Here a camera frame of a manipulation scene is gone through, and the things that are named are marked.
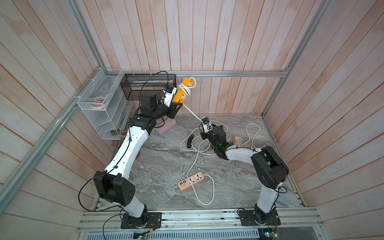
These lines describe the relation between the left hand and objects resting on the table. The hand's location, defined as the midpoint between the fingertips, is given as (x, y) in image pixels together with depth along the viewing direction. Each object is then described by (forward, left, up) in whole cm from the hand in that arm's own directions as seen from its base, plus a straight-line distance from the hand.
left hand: (178, 104), depth 75 cm
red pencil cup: (-8, +28, -37) cm, 47 cm away
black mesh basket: (+20, +29, -2) cm, 36 cm away
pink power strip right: (+1, -39, -32) cm, 51 cm away
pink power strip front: (-26, -9, -33) cm, 43 cm away
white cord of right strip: (+13, -34, -36) cm, 51 cm away
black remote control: (+1, -6, -33) cm, 34 cm away
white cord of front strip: (-32, -9, -35) cm, 48 cm away
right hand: (+4, -14, -18) cm, 24 cm away
